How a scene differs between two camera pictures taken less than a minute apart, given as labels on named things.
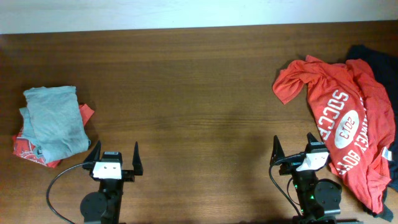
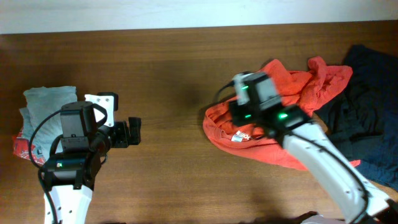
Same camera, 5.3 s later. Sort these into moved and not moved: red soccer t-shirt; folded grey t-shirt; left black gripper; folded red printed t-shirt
Moved: red soccer t-shirt; left black gripper
Not moved: folded grey t-shirt; folded red printed t-shirt
